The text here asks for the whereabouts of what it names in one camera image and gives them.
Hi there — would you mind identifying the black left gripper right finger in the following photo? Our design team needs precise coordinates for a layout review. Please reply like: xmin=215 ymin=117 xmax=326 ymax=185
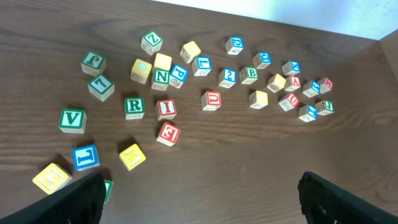
xmin=298 ymin=171 xmax=397 ymax=224

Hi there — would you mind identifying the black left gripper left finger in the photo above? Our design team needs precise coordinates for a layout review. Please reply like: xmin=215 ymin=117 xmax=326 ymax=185
xmin=1 ymin=172 xmax=106 ymax=224

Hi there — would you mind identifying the red A block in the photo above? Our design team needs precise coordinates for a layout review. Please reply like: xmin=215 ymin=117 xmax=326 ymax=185
xmin=284 ymin=75 xmax=301 ymax=91

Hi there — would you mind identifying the red I block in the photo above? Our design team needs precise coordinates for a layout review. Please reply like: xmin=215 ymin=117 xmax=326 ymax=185
xmin=155 ymin=99 xmax=177 ymax=121

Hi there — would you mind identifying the blue 2 block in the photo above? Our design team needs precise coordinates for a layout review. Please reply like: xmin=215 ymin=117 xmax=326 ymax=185
xmin=218 ymin=68 xmax=237 ymax=88

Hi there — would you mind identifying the green 4 block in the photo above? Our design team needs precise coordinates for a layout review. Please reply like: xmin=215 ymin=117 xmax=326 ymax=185
xmin=104 ymin=180 xmax=113 ymax=203

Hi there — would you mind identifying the yellow G block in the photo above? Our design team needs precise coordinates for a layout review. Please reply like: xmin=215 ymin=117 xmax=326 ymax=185
xmin=32 ymin=163 xmax=72 ymax=195

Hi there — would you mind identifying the blue T block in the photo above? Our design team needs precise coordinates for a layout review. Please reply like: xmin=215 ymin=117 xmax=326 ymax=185
xmin=72 ymin=144 xmax=100 ymax=171

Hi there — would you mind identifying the yellow K block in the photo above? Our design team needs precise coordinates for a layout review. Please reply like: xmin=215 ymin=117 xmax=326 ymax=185
xmin=119 ymin=144 xmax=146 ymax=171

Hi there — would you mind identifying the green V block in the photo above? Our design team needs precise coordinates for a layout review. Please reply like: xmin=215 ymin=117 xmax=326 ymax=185
xmin=58 ymin=108 xmax=87 ymax=134

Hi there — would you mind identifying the blue I block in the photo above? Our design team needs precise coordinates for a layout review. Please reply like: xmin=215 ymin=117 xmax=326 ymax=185
xmin=298 ymin=105 xmax=318 ymax=123

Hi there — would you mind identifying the green J block right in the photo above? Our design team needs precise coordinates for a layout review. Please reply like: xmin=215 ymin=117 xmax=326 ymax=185
xmin=315 ymin=100 xmax=334 ymax=116

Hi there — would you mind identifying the green j block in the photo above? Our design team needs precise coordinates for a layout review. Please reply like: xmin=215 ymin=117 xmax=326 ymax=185
xmin=81 ymin=51 xmax=106 ymax=77
xmin=315 ymin=100 xmax=334 ymax=116

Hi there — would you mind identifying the red U block right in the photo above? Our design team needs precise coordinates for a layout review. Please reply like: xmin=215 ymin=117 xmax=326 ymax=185
xmin=279 ymin=93 xmax=300 ymax=111

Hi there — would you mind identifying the red u block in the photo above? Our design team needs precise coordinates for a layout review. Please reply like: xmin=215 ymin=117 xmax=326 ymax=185
xmin=201 ymin=91 xmax=222 ymax=111
xmin=279 ymin=93 xmax=300 ymax=111

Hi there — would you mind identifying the green R block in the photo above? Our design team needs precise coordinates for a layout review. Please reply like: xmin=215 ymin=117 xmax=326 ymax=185
xmin=124 ymin=97 xmax=145 ymax=120

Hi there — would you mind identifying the red E block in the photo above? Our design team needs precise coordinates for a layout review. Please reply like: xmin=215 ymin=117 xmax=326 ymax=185
xmin=156 ymin=122 xmax=180 ymax=146

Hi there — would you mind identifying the blue 5 block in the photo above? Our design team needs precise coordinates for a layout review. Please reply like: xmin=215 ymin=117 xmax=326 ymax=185
xmin=302 ymin=80 xmax=320 ymax=98

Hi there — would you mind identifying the green 7 block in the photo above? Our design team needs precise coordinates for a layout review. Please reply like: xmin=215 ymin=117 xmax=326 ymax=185
xmin=88 ymin=73 xmax=115 ymax=101

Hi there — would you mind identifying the red M block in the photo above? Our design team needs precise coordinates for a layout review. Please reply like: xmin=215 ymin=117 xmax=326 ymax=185
xmin=317 ymin=77 xmax=333 ymax=94

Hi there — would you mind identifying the yellow S block centre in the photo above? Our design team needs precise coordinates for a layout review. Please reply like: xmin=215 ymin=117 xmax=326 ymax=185
xmin=249 ymin=90 xmax=268 ymax=110

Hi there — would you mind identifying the yellow s block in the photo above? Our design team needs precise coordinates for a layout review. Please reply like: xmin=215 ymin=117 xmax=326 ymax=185
xmin=249 ymin=90 xmax=268 ymax=110
xmin=154 ymin=53 xmax=172 ymax=71

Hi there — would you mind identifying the yellow Q block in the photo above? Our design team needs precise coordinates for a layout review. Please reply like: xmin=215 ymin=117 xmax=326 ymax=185
xmin=267 ymin=73 xmax=286 ymax=93

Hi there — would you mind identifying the green J block left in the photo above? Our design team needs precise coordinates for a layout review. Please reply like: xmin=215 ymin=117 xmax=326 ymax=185
xmin=81 ymin=51 xmax=106 ymax=77

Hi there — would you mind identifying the blue X block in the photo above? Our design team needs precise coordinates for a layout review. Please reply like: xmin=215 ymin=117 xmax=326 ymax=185
xmin=282 ymin=60 xmax=301 ymax=76

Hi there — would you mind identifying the yellow C block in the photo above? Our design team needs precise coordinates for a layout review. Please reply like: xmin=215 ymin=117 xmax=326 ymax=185
xmin=131 ymin=58 xmax=152 ymax=84

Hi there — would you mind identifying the green N block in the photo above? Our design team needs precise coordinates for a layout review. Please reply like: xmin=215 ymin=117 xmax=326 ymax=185
xmin=151 ymin=68 xmax=170 ymax=91

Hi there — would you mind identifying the green B block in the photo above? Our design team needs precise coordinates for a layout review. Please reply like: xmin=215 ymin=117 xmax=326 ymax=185
xmin=239 ymin=66 xmax=259 ymax=85

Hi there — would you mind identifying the red U block left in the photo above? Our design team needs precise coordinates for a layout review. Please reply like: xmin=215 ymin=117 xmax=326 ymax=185
xmin=201 ymin=91 xmax=222 ymax=111

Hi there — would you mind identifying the blue D block near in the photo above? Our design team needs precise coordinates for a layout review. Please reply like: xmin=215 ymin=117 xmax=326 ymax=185
xmin=252 ymin=52 xmax=272 ymax=69

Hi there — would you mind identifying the blue d block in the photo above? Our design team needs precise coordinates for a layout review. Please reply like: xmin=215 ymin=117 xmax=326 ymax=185
xmin=225 ymin=36 xmax=244 ymax=55
xmin=252 ymin=52 xmax=272 ymax=69

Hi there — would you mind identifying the blue P block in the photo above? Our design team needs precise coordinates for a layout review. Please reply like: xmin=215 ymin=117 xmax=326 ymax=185
xmin=169 ymin=64 xmax=189 ymax=88

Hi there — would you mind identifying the green Z block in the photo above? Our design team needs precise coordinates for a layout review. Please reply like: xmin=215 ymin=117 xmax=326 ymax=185
xmin=141 ymin=30 xmax=163 ymax=55

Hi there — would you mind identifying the blue L block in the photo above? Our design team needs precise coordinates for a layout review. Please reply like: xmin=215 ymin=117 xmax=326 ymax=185
xmin=192 ymin=56 xmax=212 ymax=77

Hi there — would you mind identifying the blue D block far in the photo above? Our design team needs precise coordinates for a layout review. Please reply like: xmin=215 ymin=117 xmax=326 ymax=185
xmin=225 ymin=36 xmax=244 ymax=55

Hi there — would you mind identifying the yellow O block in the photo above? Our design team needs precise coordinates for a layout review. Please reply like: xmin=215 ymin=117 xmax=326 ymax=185
xmin=180 ymin=41 xmax=201 ymax=63

